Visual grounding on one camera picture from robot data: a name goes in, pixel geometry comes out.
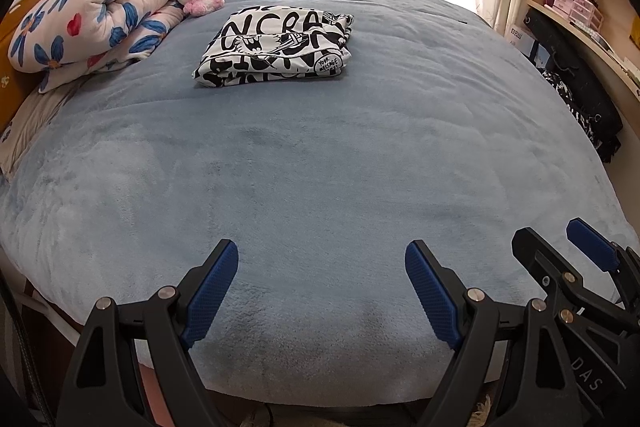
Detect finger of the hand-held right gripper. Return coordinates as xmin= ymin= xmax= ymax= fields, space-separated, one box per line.
xmin=511 ymin=227 xmax=627 ymax=334
xmin=566 ymin=217 xmax=640 ymax=308

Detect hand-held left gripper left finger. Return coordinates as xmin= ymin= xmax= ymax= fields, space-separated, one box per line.
xmin=56 ymin=238 xmax=240 ymax=427

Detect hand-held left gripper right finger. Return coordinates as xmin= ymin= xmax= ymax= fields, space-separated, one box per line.
xmin=404 ymin=239 xmax=583 ymax=427

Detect black and white printed shirt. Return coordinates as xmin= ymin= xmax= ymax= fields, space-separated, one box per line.
xmin=192 ymin=4 xmax=355 ymax=88

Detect black white patterned cloth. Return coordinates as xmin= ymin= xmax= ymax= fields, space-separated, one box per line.
xmin=541 ymin=69 xmax=603 ymax=148

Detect blue fleece bed blanket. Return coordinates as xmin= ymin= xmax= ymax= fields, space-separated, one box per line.
xmin=0 ymin=0 xmax=640 ymax=410

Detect black bag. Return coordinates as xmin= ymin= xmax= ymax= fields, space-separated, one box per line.
xmin=522 ymin=9 xmax=625 ymax=164

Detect papers on desk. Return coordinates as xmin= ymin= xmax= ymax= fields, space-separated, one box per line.
xmin=592 ymin=29 xmax=640 ymax=88

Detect white cardboard box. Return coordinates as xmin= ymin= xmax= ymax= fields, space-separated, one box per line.
xmin=501 ymin=21 xmax=538 ymax=58

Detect pink drawer organizer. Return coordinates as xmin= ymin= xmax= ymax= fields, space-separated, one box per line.
xmin=570 ymin=0 xmax=602 ymax=32

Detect beige pillow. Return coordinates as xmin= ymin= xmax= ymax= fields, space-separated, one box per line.
xmin=0 ymin=82 xmax=83 ymax=180

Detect floral folded quilt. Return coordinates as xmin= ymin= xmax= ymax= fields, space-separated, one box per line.
xmin=7 ymin=0 xmax=206 ymax=95

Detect wooden headboard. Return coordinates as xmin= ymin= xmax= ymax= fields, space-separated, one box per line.
xmin=0 ymin=0 xmax=66 ymax=132

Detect white bed frame rail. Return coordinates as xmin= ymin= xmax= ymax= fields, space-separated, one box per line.
xmin=20 ymin=287 xmax=81 ymax=338

